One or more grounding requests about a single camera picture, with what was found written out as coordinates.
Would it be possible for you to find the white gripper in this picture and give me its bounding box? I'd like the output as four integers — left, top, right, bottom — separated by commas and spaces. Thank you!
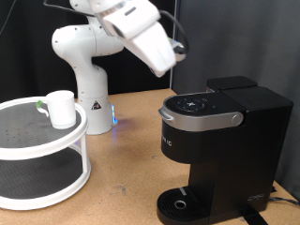
123, 21, 178, 79

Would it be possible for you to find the white mug green-taped handle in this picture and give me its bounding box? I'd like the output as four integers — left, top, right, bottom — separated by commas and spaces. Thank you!
36, 89, 77, 130

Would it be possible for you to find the black Keurig coffee machine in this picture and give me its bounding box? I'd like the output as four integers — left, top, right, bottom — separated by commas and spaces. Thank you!
157, 75, 294, 225

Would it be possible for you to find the white two-tier turntable shelf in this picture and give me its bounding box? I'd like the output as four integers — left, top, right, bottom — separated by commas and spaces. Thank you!
0, 96, 92, 211

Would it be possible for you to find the black tape strip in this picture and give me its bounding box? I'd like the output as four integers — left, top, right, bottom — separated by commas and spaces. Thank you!
240, 207, 267, 225

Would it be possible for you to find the black looped camera cable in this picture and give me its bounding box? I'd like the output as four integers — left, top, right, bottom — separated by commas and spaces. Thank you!
158, 9, 189, 63

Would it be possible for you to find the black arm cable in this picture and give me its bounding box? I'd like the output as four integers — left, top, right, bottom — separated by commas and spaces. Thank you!
42, 0, 97, 19

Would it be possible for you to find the thin black hanging cable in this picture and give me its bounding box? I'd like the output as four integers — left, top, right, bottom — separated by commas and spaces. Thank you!
0, 0, 18, 36

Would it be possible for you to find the black machine power cord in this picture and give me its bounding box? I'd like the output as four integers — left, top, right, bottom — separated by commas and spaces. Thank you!
268, 196, 300, 207

